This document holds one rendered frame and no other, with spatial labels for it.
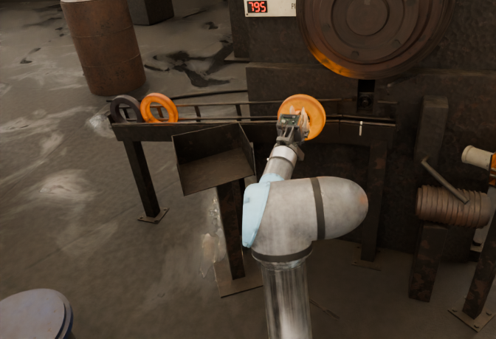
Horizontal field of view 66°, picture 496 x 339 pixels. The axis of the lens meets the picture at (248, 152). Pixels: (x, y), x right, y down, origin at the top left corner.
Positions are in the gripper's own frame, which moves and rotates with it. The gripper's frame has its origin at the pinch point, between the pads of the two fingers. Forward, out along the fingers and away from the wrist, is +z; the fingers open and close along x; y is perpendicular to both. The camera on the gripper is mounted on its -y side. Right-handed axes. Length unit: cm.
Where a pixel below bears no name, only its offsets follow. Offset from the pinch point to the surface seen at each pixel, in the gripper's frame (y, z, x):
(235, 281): -78, -29, 31
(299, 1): 23.3, 27.5, 4.6
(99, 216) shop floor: -82, -9, 125
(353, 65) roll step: 3.9, 20.5, -13.7
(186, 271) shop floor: -78, -30, 56
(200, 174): -21.3, -14.3, 37.3
